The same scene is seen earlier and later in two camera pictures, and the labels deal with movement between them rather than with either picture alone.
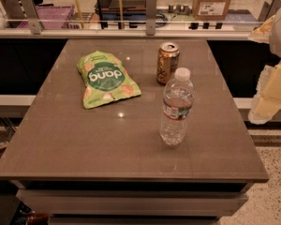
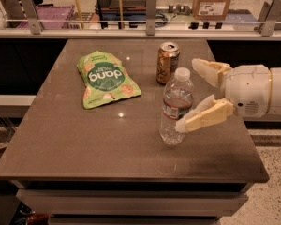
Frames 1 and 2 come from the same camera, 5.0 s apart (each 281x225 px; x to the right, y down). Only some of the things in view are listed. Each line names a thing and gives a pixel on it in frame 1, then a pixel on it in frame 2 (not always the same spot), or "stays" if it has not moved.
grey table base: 132,202 stays
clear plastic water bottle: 177,105 stays
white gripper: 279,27 → 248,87
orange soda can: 168,62 stays
